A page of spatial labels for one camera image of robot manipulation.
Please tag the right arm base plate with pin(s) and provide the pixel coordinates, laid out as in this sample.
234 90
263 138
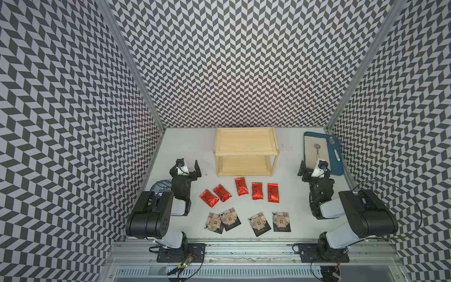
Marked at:
309 252

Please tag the light wooden two-tier shelf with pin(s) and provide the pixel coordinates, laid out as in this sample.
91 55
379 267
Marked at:
245 151

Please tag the blue patterned bowl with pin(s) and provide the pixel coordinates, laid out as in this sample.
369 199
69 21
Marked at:
161 186

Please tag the beige cloth mat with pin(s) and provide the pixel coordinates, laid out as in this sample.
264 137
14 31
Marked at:
310 152

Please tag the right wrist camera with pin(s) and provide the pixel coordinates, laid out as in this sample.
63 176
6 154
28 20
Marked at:
321 170

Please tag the blue tray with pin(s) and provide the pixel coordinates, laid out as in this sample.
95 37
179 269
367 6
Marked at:
337 167

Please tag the red tea bag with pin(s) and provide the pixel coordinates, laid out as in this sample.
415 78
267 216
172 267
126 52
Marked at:
273 193
210 199
257 191
241 186
222 193

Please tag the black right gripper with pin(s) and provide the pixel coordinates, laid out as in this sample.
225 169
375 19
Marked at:
307 173

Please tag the white handled spoon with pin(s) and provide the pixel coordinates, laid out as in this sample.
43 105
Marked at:
332 143

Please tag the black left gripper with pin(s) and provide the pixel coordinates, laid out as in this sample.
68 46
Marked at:
193 175

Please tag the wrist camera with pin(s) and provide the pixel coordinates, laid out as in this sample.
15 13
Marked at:
321 170
181 167

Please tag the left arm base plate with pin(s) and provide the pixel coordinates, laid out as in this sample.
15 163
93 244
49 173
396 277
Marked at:
195 250

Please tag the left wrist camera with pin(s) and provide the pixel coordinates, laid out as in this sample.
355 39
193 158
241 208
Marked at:
181 167

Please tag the brown tea bag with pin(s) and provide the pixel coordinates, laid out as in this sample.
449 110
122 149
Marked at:
230 219
259 224
281 221
214 223

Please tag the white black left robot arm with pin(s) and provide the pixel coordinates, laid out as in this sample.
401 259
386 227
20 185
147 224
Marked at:
150 217

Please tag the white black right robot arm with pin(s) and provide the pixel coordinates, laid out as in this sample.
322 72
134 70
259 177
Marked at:
366 216

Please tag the pink handled spoon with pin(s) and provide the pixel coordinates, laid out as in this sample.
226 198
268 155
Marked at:
318 147

